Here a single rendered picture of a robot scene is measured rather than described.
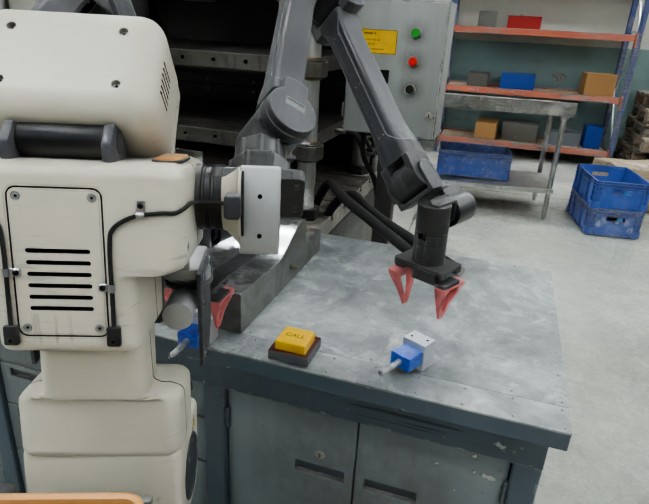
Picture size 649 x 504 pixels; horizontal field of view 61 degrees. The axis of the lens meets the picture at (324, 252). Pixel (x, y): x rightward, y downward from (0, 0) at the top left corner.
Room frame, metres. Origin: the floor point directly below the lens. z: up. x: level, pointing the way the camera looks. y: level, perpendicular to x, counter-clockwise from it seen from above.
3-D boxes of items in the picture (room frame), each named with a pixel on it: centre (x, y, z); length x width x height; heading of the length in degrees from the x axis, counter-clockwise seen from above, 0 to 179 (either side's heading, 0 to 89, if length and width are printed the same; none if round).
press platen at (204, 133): (2.26, 0.50, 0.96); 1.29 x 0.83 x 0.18; 73
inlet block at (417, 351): (0.87, -0.16, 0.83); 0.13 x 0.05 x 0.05; 137
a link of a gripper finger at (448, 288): (0.88, -0.20, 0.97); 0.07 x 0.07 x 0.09; 46
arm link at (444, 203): (0.90, -0.19, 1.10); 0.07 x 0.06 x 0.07; 139
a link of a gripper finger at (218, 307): (0.93, 0.21, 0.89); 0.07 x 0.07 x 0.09; 74
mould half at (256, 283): (1.25, 0.21, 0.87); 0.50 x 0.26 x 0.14; 163
